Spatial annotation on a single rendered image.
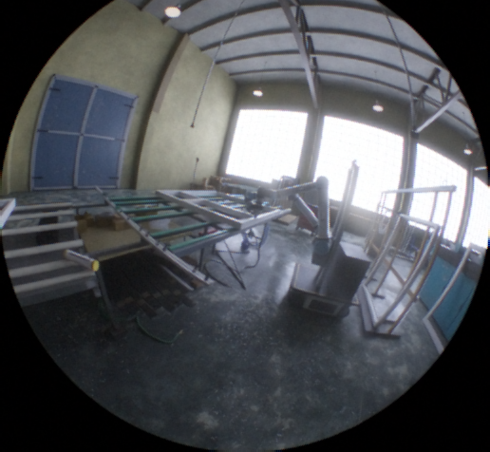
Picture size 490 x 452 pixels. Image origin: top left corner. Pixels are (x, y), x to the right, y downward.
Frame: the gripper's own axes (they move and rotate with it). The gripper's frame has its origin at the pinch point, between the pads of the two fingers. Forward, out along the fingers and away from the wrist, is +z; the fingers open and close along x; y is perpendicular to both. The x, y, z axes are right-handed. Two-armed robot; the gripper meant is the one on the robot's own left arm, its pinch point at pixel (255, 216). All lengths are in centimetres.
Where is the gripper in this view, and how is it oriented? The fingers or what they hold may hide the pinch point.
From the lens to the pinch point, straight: 188.5
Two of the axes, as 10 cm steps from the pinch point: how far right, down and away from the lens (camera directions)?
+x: 8.7, 2.7, -4.2
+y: -4.5, 0.7, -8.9
